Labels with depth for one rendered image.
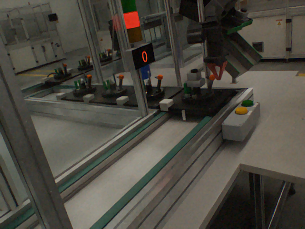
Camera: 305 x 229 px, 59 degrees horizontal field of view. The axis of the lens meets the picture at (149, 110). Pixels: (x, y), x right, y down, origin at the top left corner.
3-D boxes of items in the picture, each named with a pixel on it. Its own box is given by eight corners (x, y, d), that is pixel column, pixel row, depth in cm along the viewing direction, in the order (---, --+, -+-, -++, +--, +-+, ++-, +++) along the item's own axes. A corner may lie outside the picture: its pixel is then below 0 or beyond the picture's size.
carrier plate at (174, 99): (235, 93, 118) (235, 88, 117) (213, 116, 101) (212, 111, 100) (187, 91, 133) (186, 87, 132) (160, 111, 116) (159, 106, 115)
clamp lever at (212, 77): (211, 92, 112) (216, 75, 108) (209, 93, 111) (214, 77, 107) (204, 88, 114) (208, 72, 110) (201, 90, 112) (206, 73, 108)
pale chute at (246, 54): (257, 62, 143) (263, 57, 140) (244, 70, 135) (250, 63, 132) (221, 27, 150) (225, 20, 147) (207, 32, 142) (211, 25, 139)
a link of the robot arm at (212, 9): (215, 4, 95) (220, 10, 102) (184, 9, 100) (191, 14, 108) (216, 38, 96) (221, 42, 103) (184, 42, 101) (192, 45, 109)
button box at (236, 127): (260, 116, 105) (260, 101, 103) (242, 142, 90) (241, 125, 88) (242, 114, 109) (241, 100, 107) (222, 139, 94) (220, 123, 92)
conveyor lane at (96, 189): (236, 112, 122) (235, 91, 118) (107, 261, 62) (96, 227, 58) (181, 107, 139) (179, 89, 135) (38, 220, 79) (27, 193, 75)
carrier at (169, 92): (184, 91, 134) (180, 66, 129) (157, 111, 116) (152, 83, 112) (145, 89, 148) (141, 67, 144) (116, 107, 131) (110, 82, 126)
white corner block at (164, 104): (174, 107, 116) (173, 98, 115) (169, 112, 113) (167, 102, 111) (165, 107, 119) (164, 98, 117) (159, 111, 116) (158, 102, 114)
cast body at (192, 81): (205, 84, 114) (203, 67, 111) (200, 87, 111) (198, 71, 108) (187, 83, 119) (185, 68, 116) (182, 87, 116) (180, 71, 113)
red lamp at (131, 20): (142, 25, 98) (140, 11, 96) (134, 27, 94) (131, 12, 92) (132, 26, 101) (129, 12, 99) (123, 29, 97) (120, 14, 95)
